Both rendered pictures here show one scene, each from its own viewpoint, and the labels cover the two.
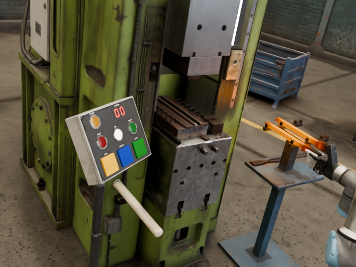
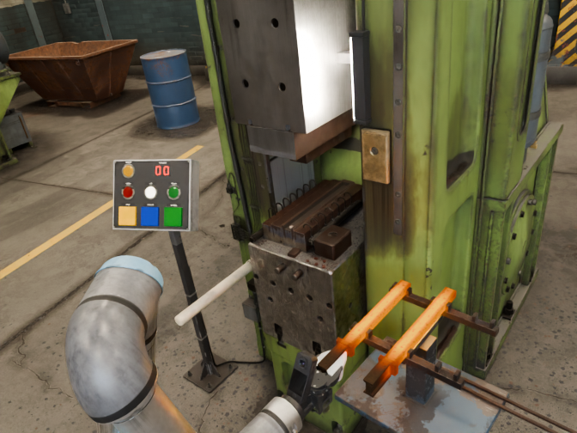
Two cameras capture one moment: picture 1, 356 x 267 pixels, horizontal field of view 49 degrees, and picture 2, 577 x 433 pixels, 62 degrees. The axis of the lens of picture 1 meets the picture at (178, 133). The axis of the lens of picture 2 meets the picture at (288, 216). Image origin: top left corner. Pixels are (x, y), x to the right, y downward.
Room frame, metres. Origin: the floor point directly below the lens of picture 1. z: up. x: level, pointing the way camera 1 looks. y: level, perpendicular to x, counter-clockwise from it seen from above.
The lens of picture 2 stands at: (1.65, -1.55, 1.87)
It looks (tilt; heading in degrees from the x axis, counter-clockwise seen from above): 29 degrees down; 79
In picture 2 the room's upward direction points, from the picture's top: 7 degrees counter-clockwise
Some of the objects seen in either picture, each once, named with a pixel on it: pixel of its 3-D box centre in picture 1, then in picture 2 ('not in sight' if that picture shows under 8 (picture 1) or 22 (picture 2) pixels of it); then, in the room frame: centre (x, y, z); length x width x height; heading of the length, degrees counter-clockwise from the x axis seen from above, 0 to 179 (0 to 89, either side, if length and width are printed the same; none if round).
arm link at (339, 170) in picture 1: (341, 174); (283, 418); (1.72, -0.83, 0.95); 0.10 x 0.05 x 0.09; 124
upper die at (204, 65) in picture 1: (181, 53); (307, 122); (2.07, 0.05, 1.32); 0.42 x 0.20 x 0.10; 38
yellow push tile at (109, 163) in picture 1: (109, 164); (128, 216); (1.35, 0.25, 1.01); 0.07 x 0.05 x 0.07; 153
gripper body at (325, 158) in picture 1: (327, 167); (306, 396); (1.78, -0.78, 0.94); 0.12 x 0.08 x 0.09; 34
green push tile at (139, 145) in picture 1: (139, 148); (173, 216); (1.53, 0.16, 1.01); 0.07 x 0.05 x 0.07; 153
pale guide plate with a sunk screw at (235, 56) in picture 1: (233, 64); (375, 155); (2.20, -0.24, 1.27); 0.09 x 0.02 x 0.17; 128
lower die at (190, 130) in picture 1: (171, 115); (316, 210); (2.07, 0.05, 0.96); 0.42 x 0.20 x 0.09; 38
